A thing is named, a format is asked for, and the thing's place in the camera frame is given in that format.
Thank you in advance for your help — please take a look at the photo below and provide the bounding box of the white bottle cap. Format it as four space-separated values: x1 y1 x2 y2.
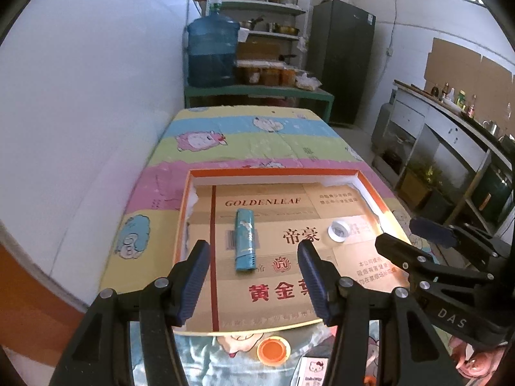
327 220 349 243

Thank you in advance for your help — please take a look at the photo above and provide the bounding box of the teal patterned box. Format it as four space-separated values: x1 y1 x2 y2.
234 208 257 272

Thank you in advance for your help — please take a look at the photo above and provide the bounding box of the orange cap with label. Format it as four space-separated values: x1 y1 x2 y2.
257 336 291 367

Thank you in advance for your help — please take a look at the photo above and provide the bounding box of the white Hello Kitty box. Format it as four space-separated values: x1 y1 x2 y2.
296 357 328 386

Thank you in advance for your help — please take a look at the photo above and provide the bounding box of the right hand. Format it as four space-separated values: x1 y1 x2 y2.
449 336 506 385

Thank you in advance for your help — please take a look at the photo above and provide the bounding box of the white kitchen counter cabinet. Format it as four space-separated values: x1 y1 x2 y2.
373 81 514 242

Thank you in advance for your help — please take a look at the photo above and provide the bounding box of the orange rimmed cardboard tray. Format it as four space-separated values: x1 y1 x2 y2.
175 168 407 335

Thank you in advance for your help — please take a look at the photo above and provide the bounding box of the green low bench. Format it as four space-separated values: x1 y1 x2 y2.
184 85 334 123

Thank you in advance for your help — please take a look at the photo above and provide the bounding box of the dark green refrigerator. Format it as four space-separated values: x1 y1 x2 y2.
305 0 376 124

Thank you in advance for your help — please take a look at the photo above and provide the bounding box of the brown cardboard box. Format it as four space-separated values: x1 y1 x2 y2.
237 41 281 61

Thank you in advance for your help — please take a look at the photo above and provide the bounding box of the blue water jug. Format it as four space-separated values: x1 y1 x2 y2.
187 0 240 88

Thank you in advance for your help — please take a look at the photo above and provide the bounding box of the green wall shelf unit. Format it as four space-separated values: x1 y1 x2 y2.
204 0 313 69

